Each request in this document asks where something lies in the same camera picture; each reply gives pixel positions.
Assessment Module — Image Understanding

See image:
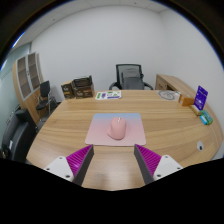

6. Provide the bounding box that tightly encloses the orange-brown cardboard box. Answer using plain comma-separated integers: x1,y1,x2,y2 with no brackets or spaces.
178,94,196,107

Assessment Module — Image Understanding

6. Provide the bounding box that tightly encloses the wooden shelf unit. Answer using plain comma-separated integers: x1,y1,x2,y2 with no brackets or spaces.
12,51,46,124

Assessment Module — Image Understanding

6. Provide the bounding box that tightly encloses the pink computer mouse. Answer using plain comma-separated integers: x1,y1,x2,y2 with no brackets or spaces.
106,116,127,141

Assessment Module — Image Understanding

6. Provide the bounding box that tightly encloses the blue packet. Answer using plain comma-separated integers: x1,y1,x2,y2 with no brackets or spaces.
199,114,208,126

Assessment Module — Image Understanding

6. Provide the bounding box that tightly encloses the grey backpack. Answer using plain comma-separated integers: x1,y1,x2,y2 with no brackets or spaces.
121,68,145,90

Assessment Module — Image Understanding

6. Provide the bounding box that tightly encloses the white green sticker sheet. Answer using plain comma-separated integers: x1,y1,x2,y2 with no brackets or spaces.
94,90,123,101

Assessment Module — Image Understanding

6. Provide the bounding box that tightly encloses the round desk cable grommet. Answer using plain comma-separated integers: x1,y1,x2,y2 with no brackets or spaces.
196,140,205,152

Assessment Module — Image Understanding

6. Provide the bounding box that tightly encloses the large brown cardboard box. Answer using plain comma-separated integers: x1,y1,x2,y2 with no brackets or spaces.
71,75,96,100

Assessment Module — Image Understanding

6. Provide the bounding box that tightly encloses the pink-blue gradient mouse pad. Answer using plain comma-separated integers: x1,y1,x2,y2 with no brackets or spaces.
84,112,147,147

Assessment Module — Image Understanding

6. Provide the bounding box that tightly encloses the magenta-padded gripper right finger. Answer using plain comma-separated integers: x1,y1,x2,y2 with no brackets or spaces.
133,143,184,185

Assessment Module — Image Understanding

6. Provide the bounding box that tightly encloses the ceiling light panel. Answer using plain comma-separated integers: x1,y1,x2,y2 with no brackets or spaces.
11,31,26,49

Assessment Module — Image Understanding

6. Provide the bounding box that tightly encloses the small brown cardboard box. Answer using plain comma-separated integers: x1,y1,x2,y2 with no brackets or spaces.
60,80,76,100

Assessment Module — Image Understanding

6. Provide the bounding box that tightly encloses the green packet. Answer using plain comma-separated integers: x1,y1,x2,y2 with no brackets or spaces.
200,109,214,125

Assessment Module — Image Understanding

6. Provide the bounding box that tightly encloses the black mesh office chair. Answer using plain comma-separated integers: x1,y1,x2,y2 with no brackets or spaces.
108,63,154,91

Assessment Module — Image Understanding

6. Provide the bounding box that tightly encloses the small black chair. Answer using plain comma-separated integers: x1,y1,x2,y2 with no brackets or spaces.
35,80,58,118

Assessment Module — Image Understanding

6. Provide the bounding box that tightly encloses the purple standing pouch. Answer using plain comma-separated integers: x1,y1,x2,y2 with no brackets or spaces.
193,85,209,112

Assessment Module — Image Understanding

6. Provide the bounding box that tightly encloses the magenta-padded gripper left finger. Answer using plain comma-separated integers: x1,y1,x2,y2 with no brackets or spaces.
43,144,95,187

